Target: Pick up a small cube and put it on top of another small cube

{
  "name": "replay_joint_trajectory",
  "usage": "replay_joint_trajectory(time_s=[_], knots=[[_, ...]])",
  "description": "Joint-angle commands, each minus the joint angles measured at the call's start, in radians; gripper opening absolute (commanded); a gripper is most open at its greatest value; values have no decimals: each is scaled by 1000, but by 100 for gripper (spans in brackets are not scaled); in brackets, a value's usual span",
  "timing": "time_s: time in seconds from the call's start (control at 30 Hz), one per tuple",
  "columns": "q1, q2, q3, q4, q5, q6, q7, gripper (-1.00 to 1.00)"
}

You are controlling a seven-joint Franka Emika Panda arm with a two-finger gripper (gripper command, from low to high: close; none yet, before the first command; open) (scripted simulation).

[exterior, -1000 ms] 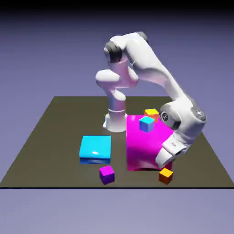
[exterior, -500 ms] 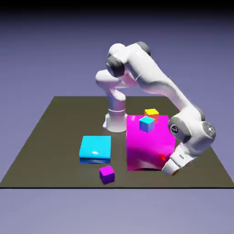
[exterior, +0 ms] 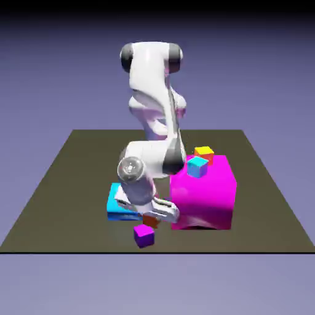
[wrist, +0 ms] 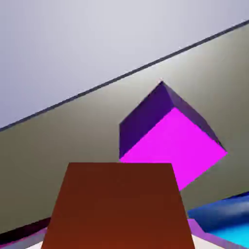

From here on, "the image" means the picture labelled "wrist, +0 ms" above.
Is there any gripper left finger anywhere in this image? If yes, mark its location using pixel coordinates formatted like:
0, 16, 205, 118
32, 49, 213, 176
0, 217, 52, 249

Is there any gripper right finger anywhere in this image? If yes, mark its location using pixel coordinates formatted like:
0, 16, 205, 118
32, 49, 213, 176
187, 218, 249, 249

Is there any small red cube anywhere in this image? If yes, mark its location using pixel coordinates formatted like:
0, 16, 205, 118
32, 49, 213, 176
40, 162, 196, 249

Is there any small blue cube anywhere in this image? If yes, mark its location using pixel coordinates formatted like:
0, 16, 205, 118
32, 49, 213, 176
187, 191, 249, 248

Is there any small magenta cube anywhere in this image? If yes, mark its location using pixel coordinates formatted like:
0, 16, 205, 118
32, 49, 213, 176
119, 80, 229, 192

